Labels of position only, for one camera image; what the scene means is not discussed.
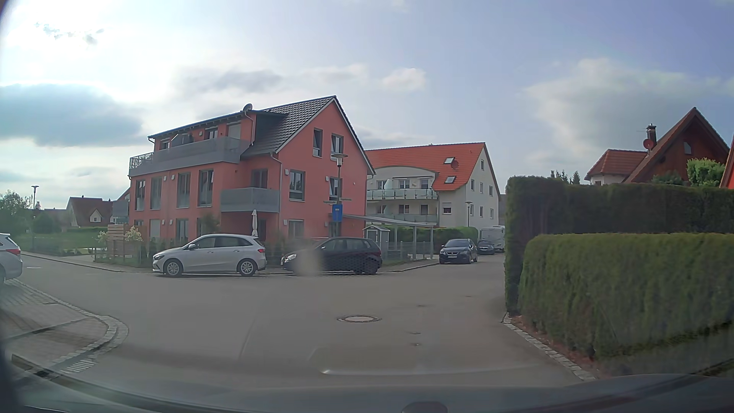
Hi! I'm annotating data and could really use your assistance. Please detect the paved block pavement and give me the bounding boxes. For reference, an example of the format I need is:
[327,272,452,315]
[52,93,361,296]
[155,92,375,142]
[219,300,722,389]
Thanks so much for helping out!
[0,279,129,376]

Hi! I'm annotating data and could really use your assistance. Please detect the white house with orange roof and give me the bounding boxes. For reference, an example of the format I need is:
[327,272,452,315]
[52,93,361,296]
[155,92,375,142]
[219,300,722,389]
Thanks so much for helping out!
[365,142,501,231]

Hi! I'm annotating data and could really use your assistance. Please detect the lamp post with signs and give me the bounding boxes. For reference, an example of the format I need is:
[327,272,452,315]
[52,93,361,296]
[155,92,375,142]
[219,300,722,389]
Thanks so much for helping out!
[324,153,352,238]

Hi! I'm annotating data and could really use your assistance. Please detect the small house with red roof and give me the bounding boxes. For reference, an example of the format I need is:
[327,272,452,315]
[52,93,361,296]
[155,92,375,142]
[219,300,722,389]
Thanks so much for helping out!
[65,196,114,228]

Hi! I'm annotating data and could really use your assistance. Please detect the house with red tiled roof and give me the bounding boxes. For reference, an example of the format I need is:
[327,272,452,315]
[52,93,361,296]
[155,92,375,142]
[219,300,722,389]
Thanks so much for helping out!
[584,149,649,185]

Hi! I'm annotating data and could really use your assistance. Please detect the low light green hedge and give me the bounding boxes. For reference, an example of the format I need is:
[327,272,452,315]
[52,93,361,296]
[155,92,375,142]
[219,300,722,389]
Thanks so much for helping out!
[518,233,734,361]

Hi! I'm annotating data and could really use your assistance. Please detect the carport with flat roof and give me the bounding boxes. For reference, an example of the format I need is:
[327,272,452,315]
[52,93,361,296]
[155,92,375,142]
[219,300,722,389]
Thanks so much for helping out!
[344,214,438,260]

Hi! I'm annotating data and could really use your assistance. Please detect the cobbled strip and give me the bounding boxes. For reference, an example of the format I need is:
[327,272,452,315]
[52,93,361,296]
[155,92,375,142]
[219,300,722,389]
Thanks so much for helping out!
[502,315,598,382]

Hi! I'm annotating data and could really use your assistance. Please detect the garden fence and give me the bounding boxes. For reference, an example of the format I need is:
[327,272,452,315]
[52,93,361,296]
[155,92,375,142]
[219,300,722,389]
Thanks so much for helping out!
[94,236,173,268]

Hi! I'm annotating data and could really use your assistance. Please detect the brown house with gable roof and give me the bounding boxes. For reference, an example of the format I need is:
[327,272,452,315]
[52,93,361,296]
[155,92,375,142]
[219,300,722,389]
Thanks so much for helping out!
[624,107,731,184]

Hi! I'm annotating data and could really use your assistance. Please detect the car's own bonnet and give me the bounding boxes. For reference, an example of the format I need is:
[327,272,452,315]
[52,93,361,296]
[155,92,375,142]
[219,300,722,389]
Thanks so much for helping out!
[11,373,734,413]

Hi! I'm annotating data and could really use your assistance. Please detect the green tree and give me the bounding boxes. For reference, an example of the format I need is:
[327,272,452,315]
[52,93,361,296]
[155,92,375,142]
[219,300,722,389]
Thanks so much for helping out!
[0,191,33,235]

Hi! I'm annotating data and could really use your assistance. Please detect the dark blue car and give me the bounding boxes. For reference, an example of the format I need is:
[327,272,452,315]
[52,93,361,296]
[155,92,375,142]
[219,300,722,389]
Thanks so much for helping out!
[438,239,478,265]

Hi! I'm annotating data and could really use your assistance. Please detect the silver hatchback car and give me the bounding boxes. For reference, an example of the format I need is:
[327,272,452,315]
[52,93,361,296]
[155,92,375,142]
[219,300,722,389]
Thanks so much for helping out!
[152,233,268,278]

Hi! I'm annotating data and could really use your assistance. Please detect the grass field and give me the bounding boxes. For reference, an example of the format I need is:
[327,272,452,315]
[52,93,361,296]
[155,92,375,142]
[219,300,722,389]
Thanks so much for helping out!
[13,228,107,256]

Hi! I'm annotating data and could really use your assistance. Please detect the black hatchback car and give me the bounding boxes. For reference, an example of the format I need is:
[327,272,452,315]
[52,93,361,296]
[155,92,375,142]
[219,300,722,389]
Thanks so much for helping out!
[280,237,383,275]

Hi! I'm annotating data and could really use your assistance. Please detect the green bush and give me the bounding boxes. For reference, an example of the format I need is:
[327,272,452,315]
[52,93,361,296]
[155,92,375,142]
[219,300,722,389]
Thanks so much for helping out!
[686,158,726,188]

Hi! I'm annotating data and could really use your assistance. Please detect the white van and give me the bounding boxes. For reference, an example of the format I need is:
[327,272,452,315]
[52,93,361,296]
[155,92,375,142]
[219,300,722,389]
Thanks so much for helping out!
[479,225,507,252]

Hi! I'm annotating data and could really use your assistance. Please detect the grey asphalt road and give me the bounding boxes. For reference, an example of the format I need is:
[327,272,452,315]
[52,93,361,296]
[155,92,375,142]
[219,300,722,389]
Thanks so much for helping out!
[17,252,583,397]

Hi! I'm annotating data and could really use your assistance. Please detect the red house with grey balconies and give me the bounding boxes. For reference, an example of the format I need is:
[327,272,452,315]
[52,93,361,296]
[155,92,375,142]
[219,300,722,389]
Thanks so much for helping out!
[127,95,376,247]

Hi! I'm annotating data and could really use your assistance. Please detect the tall dark green hedge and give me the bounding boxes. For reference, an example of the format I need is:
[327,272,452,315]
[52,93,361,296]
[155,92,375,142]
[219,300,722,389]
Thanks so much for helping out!
[504,176,734,313]

